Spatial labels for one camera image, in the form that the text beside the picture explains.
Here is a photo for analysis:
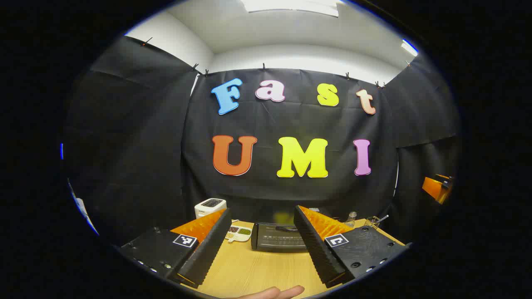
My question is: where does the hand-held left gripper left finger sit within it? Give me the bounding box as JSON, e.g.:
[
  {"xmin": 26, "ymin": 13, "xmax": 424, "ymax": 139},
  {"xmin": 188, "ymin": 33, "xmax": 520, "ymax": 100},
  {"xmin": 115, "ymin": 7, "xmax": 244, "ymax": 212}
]
[{"xmin": 118, "ymin": 208, "xmax": 232, "ymax": 289}]

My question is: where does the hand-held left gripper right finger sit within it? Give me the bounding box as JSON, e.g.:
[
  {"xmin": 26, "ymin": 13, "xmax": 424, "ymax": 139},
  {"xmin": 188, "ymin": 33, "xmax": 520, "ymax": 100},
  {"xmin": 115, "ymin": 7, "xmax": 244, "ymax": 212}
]
[{"xmin": 293, "ymin": 205, "xmax": 412, "ymax": 289}]

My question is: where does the black electric oven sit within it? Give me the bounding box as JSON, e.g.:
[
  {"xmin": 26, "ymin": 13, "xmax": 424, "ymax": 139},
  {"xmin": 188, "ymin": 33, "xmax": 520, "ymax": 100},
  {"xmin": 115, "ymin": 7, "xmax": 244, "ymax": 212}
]
[{"xmin": 251, "ymin": 222, "xmax": 311, "ymax": 253}]

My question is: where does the white seasoning dish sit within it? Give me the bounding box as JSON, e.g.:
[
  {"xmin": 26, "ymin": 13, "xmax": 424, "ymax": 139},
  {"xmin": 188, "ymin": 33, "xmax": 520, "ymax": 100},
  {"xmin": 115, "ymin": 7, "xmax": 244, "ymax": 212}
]
[{"xmin": 225, "ymin": 225, "xmax": 253, "ymax": 243}]

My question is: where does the white toaster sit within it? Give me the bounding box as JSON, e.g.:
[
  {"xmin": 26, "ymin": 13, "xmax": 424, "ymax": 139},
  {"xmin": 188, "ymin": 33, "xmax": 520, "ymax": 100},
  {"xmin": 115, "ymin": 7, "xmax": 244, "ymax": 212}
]
[{"xmin": 194, "ymin": 199, "xmax": 227, "ymax": 219}]

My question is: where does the black backdrop cloth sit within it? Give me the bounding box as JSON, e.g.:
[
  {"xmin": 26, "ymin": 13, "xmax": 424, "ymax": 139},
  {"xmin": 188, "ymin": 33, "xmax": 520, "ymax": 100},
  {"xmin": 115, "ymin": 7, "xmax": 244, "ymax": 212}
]
[{"xmin": 62, "ymin": 35, "xmax": 462, "ymax": 250}]

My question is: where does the ceiling light panel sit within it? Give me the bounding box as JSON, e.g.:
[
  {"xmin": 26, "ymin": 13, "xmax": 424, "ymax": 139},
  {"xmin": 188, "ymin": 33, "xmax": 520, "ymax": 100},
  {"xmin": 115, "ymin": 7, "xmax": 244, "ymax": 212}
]
[
  {"xmin": 401, "ymin": 39, "xmax": 419, "ymax": 57},
  {"xmin": 241, "ymin": 0, "xmax": 340, "ymax": 17}
]

